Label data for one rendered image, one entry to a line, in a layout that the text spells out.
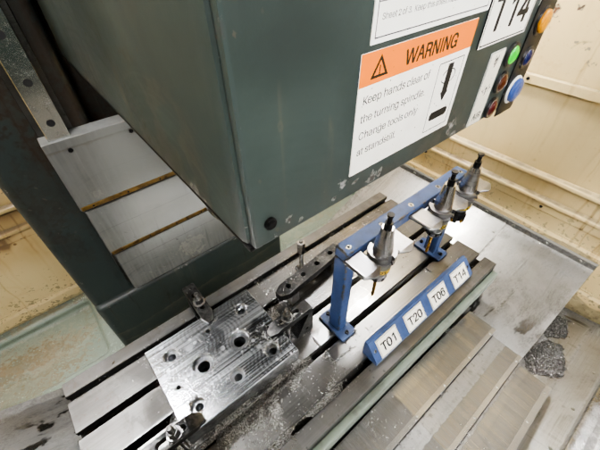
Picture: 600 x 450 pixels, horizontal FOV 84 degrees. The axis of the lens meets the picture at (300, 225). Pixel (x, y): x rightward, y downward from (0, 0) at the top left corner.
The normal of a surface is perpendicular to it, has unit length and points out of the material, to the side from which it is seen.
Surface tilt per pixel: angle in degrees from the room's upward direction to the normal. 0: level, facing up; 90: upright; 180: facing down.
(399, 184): 25
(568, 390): 17
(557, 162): 90
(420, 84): 90
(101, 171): 91
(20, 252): 90
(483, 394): 7
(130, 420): 0
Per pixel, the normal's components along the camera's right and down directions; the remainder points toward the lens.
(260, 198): 0.63, 0.53
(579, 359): -0.20, -0.84
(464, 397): 0.09, -0.77
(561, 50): -0.77, 0.45
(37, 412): 0.30, -0.84
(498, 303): -0.33, -0.47
